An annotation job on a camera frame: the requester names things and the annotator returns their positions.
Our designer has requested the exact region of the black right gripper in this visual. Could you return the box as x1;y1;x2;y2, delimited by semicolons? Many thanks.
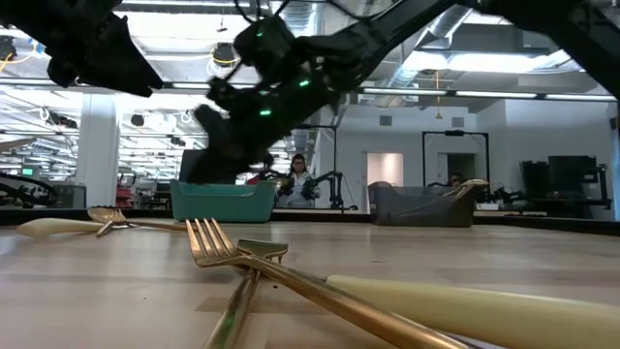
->
186;16;369;185

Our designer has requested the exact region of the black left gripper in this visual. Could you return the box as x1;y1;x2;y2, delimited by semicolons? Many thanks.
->
0;0;165;98

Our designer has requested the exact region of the gold fork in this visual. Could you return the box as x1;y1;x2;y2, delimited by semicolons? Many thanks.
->
185;217;471;349
86;206;195;232
201;238;291;349

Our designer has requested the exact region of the cream handled knife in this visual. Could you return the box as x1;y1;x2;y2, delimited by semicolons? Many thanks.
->
15;217;135;239
325;273;620;349

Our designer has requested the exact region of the gold spoon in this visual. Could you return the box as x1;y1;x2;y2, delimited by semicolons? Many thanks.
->
443;178;489;200

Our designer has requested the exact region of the black monitor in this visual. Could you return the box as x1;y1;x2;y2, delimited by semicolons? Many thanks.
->
177;147;200;186

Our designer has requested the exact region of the teal plastic bin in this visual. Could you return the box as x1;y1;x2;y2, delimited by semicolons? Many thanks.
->
169;179;277;224

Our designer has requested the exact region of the black ceiling device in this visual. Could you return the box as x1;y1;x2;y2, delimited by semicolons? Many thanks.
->
211;41;238;68

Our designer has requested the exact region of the dark grey plastic bin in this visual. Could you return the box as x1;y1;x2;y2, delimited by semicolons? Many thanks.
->
370;182;477;228

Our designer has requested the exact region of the long ceiling light bar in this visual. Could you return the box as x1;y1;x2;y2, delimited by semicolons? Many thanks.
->
0;77;620;104

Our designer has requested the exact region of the black desk with monitors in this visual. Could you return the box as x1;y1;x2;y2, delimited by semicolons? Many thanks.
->
519;154;612;220

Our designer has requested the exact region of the black rig frame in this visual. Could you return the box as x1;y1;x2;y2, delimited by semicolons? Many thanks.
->
422;129;491;200
290;123;339;210

